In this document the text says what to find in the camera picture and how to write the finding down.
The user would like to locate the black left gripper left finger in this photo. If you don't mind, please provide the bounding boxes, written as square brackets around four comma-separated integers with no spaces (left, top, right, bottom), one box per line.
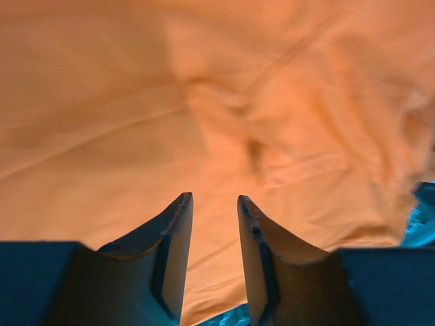
[1,192,193,325]

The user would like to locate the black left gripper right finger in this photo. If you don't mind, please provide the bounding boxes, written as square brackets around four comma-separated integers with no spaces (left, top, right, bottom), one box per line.
[237,196,434,325]

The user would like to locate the orange t-shirt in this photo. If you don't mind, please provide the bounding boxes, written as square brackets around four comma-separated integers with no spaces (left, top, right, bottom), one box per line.
[1,1,434,325]

